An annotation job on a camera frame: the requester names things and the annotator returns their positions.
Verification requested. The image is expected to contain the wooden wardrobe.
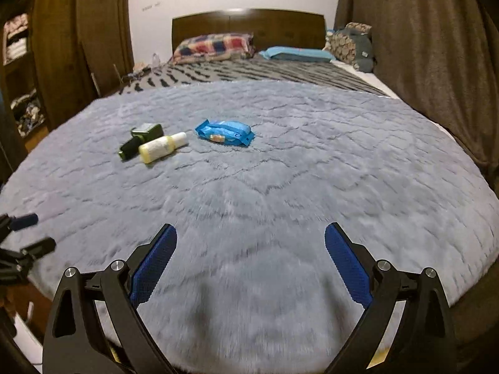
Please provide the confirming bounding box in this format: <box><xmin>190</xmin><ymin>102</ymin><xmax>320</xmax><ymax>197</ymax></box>
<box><xmin>1</xmin><ymin>0</ymin><xmax>133</xmax><ymax>179</ymax></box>

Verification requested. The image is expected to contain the green lotion bottle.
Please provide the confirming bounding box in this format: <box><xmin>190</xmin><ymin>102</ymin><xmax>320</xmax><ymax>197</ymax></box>
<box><xmin>130</xmin><ymin>123</ymin><xmax>164</xmax><ymax>144</ymax></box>

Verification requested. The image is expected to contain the yellow bottle white cap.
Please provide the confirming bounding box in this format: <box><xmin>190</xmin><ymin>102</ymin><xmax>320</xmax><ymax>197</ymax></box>
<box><xmin>139</xmin><ymin>132</ymin><xmax>188</xmax><ymax>164</ymax></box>

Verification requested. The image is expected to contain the bedside table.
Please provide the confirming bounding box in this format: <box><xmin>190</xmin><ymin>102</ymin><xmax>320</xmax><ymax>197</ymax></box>
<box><xmin>100</xmin><ymin>66</ymin><xmax>152</xmax><ymax>98</ymax></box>

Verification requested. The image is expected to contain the plaid pillow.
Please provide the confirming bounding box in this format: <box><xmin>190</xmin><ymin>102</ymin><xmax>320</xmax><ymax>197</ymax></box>
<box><xmin>168</xmin><ymin>33</ymin><xmax>254</xmax><ymax>65</ymax></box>

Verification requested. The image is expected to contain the patterned cushion pile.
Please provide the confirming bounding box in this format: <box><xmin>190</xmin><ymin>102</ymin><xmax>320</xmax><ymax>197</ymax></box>
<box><xmin>323</xmin><ymin>22</ymin><xmax>375</xmax><ymax>73</ymax></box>

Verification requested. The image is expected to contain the grey fluffy blanket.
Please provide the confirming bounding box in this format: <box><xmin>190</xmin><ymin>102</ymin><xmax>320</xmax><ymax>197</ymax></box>
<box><xmin>1</xmin><ymin>80</ymin><xmax>498</xmax><ymax>373</ymax></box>

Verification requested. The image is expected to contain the blue pillow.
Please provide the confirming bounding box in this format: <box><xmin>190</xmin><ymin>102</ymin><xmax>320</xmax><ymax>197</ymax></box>
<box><xmin>259</xmin><ymin>46</ymin><xmax>336</xmax><ymax>63</ymax></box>

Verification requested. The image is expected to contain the blue snack wrapper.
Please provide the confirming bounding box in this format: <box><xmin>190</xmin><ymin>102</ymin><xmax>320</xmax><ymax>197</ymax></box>
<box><xmin>195</xmin><ymin>120</ymin><xmax>254</xmax><ymax>147</ymax></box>

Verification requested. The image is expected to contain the dark green round bottle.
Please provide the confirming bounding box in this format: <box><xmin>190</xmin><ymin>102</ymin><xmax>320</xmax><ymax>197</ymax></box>
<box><xmin>119</xmin><ymin>136</ymin><xmax>145</xmax><ymax>161</ymax></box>

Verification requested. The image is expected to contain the zebra striped bed cover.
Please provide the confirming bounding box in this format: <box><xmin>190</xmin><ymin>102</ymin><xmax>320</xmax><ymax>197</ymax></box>
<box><xmin>118</xmin><ymin>55</ymin><xmax>386</xmax><ymax>95</ymax></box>

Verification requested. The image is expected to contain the brown curtain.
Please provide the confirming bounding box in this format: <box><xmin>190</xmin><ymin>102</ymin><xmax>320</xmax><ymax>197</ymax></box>
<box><xmin>335</xmin><ymin>0</ymin><xmax>498</xmax><ymax>190</ymax></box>

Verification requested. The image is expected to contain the clear plastic bottle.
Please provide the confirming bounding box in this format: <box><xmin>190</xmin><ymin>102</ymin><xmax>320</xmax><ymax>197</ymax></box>
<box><xmin>151</xmin><ymin>53</ymin><xmax>161</xmax><ymax>69</ymax></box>

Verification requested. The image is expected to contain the wooden headboard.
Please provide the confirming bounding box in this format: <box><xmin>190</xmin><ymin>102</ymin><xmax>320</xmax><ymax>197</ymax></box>
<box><xmin>172</xmin><ymin>8</ymin><xmax>327</xmax><ymax>51</ymax></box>

